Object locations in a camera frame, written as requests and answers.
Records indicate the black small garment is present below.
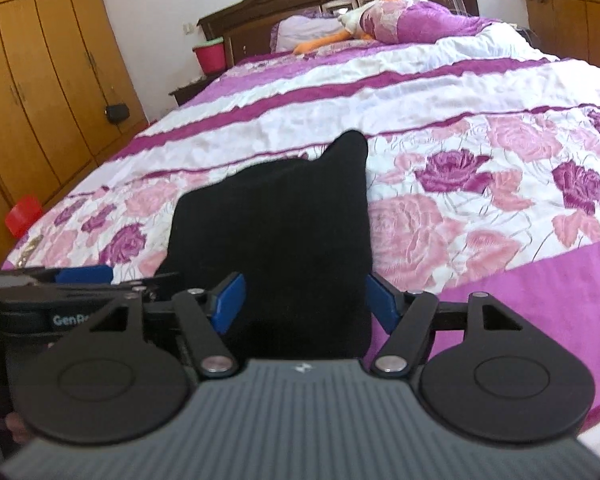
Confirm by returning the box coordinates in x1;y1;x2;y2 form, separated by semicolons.
158;130;373;361

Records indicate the red box on floor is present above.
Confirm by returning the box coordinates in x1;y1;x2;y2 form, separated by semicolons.
5;195;44;240

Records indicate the small black bag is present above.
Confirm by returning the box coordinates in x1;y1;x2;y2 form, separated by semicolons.
105;103;131;125

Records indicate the pink floral bed quilt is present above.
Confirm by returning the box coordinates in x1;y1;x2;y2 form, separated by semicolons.
0;18;600;467

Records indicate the wooden wardrobe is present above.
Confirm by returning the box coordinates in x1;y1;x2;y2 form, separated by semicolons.
0;0;147;266

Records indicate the dark wooden nightstand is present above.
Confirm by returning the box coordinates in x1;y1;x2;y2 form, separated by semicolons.
170;73;223;106

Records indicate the red plastic bucket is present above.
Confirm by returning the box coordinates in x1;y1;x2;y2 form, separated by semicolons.
193;37;226;76

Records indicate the white orange plush duck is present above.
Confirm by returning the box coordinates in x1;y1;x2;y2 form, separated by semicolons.
294;0;427;55

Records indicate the purple floral pillow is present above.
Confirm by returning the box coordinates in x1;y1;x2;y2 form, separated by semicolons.
360;0;494;44

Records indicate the lilac ruffled pillow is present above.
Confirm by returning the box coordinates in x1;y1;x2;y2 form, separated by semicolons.
270;14;343;53

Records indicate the wooden drawer cabinet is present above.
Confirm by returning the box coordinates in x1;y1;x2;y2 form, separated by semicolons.
526;0;600;67

